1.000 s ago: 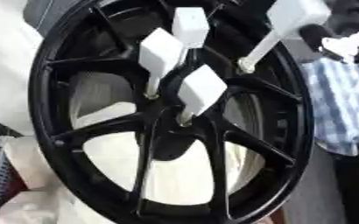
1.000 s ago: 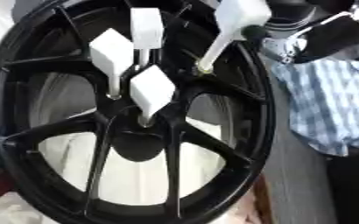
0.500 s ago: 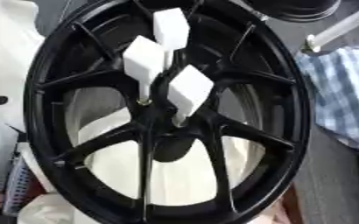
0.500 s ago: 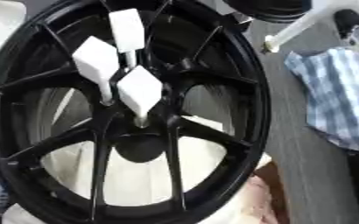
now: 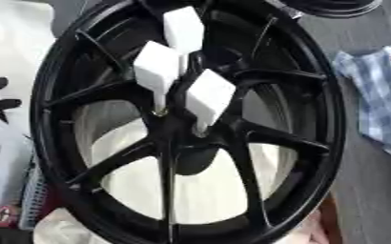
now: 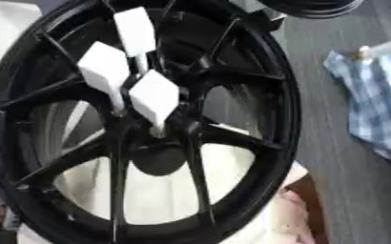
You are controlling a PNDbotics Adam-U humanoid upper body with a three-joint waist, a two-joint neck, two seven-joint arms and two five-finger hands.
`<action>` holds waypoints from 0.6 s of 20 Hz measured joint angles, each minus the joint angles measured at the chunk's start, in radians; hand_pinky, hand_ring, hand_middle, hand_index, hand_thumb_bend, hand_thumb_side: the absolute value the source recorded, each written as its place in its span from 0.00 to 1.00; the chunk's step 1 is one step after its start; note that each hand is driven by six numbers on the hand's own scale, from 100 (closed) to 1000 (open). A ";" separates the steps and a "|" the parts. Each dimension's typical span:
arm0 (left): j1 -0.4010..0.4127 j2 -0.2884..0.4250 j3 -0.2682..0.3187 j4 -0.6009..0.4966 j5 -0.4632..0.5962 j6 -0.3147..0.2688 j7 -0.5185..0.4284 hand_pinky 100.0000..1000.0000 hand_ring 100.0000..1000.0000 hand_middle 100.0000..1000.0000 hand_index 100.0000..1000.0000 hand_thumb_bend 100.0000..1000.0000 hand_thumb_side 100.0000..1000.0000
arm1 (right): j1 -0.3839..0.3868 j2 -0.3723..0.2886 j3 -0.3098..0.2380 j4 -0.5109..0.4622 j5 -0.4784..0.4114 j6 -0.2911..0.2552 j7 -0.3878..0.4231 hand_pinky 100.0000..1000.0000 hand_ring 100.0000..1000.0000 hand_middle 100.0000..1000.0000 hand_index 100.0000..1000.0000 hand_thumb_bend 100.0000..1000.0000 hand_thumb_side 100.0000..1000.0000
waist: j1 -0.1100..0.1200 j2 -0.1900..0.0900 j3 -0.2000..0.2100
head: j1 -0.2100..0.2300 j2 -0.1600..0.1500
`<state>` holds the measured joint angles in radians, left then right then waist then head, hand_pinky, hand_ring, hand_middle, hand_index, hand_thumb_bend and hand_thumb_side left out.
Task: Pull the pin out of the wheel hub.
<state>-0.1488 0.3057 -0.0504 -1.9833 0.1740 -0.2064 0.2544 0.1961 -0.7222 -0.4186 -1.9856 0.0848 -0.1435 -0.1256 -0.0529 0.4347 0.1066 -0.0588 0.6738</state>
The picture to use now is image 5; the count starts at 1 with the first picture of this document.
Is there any black spoked wheel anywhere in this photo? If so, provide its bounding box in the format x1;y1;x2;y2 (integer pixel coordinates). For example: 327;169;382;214
29;0;348;244

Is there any person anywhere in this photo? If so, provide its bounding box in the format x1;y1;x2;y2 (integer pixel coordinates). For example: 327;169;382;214
332;43;391;161

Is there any black round wheel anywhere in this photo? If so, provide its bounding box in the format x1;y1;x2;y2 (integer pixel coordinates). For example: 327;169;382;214
278;0;386;19

